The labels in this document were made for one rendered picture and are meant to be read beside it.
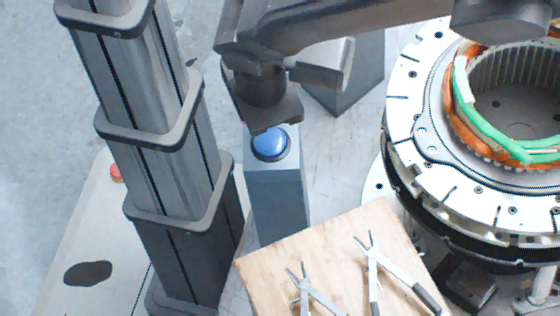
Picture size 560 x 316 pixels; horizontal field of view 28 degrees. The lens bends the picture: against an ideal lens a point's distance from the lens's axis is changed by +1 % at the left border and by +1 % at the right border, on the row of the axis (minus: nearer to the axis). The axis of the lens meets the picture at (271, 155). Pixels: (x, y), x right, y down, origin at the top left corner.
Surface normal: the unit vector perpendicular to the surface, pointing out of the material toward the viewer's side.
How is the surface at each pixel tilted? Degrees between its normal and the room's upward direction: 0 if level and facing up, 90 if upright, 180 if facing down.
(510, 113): 0
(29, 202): 0
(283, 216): 90
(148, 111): 90
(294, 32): 103
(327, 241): 0
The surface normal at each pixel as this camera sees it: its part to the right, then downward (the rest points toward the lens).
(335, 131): -0.08, -0.48
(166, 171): -0.28, 0.86
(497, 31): -0.24, 0.96
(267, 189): 0.01, 0.88
